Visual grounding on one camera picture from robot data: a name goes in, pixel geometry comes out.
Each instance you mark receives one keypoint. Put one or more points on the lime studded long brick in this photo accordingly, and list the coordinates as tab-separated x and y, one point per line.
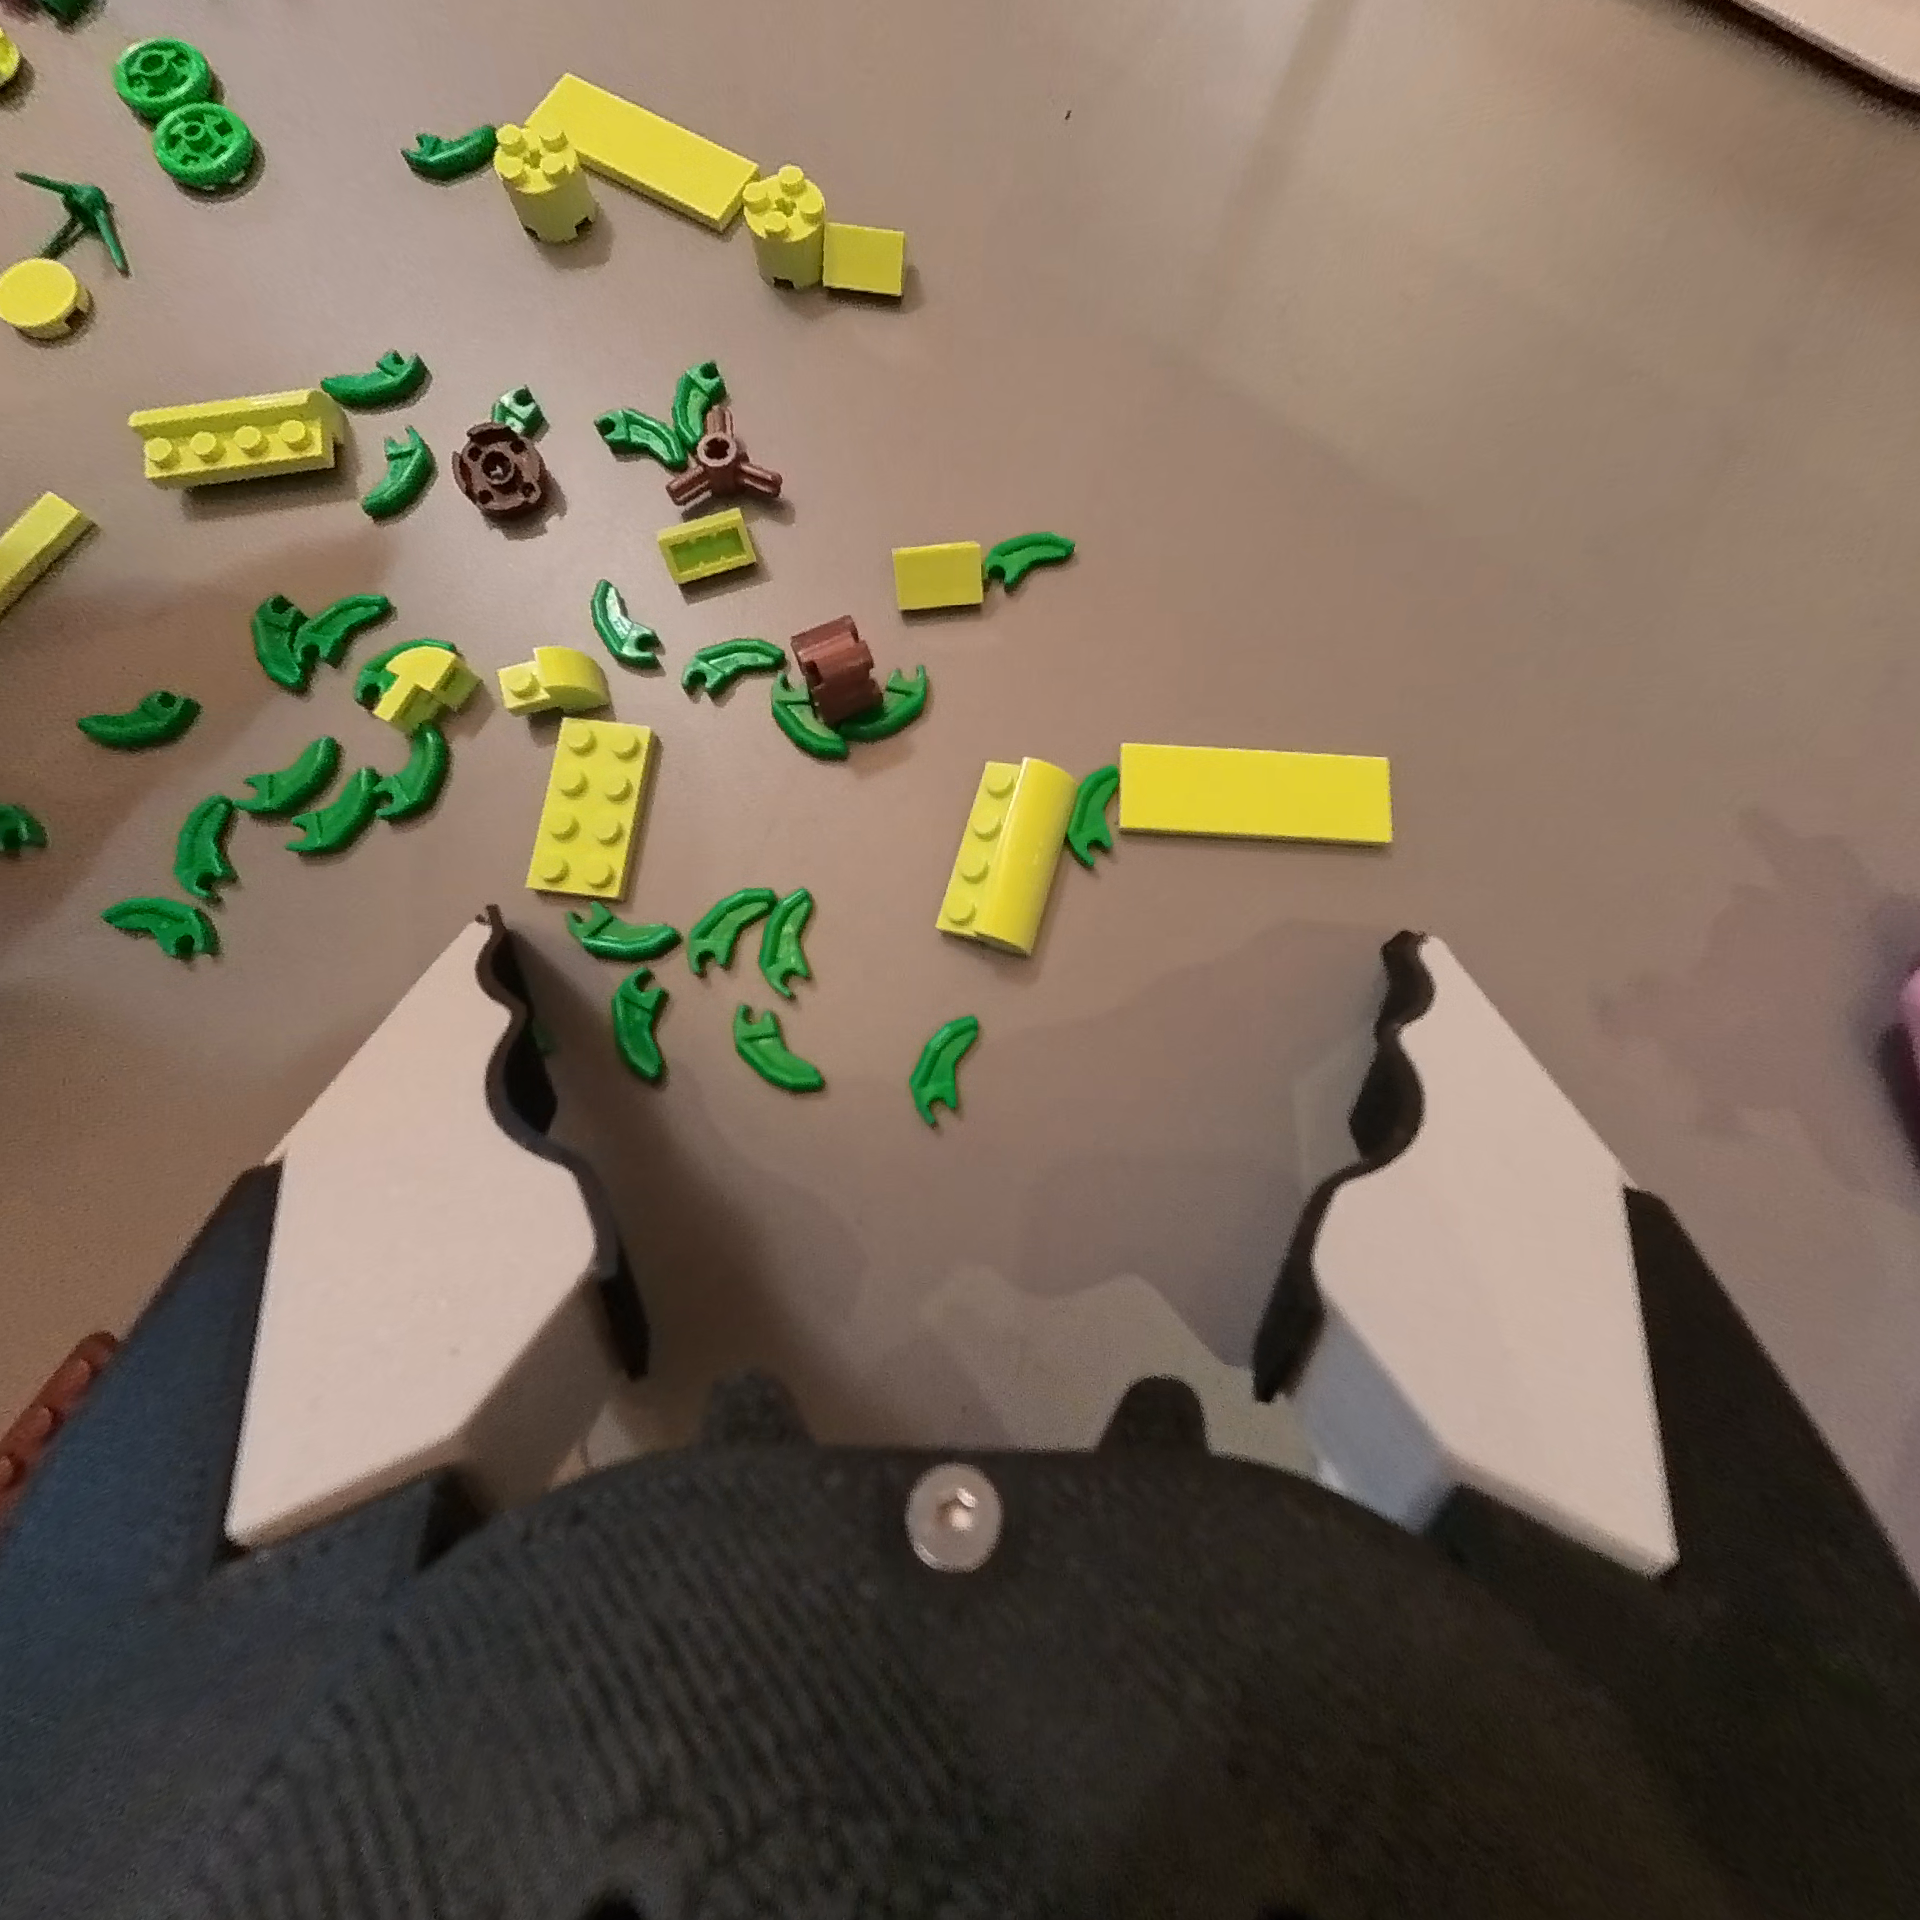
241	451

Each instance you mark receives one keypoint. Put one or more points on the green wheel piece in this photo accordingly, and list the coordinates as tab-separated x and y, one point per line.
207	147
166	76

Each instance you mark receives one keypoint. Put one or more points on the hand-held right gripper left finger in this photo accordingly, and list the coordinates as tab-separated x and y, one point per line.
406	1277

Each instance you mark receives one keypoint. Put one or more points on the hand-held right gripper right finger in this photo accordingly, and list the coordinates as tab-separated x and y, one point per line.
1501	1277

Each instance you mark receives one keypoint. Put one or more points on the lime large flat tile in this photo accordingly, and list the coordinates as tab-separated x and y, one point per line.
1254	791

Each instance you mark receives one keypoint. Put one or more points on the green stem piece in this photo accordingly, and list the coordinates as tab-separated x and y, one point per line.
93	207

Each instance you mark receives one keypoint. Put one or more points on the brown clip brick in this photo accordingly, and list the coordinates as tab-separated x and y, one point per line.
834	669

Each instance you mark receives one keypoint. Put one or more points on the lime round brick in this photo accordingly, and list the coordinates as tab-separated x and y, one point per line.
786	234
542	188

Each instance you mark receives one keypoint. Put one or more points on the lime round tile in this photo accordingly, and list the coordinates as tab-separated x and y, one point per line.
38	299

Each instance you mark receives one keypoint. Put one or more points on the lime quarter round piece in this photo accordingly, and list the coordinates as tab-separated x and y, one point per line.
428	682

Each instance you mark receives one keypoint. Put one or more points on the lime large curved brick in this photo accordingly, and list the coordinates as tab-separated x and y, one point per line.
1020	855

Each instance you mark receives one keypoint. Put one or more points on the lime studded flat plate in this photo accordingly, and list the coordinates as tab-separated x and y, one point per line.
593	810

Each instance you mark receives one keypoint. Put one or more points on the scatter of green leaf pieces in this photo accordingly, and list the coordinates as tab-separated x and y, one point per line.
807	727

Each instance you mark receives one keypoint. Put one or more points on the lime small curved slope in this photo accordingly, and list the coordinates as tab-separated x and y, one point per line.
564	677

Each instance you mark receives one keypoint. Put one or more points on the lime long flat tile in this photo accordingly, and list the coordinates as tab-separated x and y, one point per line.
645	150

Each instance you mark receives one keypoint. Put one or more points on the lime upturned small tile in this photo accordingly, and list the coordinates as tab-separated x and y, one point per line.
705	553

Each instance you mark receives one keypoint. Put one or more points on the lime small square tile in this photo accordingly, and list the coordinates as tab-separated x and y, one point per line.
939	577
867	260

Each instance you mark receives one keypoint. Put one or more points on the brown round piece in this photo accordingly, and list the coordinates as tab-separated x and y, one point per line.
517	503

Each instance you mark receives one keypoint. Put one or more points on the reddish brown studded plate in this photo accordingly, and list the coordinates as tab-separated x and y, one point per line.
44	1426

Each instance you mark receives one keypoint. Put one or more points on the lime narrow tile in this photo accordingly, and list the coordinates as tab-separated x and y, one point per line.
38	548

